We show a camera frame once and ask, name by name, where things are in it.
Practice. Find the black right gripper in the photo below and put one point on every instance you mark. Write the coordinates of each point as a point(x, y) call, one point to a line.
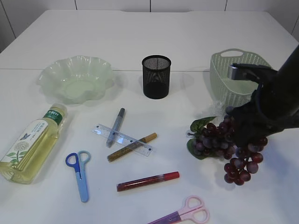
point(274, 105)

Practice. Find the clear plastic sheet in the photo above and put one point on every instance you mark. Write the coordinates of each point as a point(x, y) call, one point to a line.
point(217, 110)

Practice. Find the purple artificial grape bunch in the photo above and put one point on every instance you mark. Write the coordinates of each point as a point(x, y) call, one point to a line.
point(209, 140)

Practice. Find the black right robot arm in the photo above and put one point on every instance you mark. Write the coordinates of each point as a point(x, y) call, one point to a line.
point(274, 105)

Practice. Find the green plastic woven basket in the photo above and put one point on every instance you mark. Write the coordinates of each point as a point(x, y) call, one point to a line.
point(232, 92)

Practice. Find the black mesh pen holder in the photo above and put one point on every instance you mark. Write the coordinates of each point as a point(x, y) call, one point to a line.
point(156, 76)

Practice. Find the clear plastic ruler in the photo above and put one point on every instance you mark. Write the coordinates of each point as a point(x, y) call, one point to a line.
point(120, 138)

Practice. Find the silver glitter marker pen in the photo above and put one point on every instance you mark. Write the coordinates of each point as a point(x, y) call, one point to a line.
point(115, 127)

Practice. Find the red glitter marker pen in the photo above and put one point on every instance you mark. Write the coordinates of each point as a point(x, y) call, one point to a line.
point(147, 181)

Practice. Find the gold glitter marker pen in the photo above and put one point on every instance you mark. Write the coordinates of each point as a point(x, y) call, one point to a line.
point(140, 146)

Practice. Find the green ruffled glass plate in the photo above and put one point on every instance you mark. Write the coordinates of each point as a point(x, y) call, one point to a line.
point(76, 79)

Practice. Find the pink purple safety scissors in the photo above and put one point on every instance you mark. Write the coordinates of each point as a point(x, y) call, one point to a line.
point(187, 212)

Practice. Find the blue safety scissors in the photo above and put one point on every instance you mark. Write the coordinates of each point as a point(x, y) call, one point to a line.
point(81, 158)

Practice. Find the yellow tea drink bottle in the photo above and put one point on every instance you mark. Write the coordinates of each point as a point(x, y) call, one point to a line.
point(24, 159)

